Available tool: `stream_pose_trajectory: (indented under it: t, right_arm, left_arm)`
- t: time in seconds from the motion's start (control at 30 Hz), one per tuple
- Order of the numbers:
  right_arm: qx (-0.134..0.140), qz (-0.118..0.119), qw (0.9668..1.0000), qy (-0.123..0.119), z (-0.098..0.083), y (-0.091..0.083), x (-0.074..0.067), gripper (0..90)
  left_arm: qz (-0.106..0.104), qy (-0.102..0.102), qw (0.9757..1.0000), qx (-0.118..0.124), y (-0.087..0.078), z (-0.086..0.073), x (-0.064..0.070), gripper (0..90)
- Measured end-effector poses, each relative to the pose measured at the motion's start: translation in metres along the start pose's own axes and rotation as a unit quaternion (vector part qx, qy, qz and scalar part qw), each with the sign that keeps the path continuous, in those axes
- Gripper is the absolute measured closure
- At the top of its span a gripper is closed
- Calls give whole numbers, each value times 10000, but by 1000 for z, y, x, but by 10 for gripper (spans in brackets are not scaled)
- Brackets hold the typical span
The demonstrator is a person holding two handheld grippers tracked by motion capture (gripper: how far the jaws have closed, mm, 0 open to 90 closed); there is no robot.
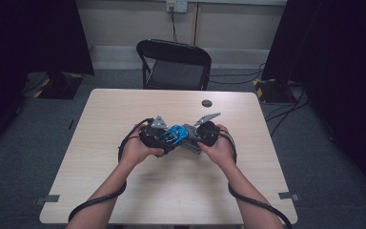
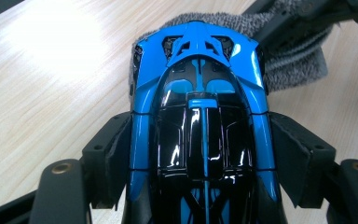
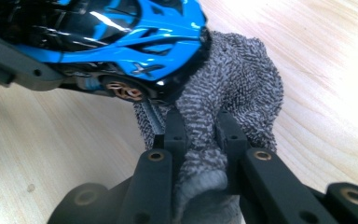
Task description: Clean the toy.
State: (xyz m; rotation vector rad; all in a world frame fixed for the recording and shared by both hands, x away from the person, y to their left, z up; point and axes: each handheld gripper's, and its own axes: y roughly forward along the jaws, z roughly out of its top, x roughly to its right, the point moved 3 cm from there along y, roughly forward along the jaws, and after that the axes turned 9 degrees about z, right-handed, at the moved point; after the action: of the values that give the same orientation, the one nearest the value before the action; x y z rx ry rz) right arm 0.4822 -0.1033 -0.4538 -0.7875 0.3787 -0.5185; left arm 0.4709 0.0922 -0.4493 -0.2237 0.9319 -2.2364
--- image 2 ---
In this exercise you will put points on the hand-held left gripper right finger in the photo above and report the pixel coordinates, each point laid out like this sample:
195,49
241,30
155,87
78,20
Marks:
304,161

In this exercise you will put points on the grey fluffy cloth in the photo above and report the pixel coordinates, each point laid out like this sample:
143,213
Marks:
292,71

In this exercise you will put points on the blue and black toy car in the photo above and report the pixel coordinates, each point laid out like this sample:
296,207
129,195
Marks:
205,140

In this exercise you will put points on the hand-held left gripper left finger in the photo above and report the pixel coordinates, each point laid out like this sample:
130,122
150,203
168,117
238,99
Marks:
105,161

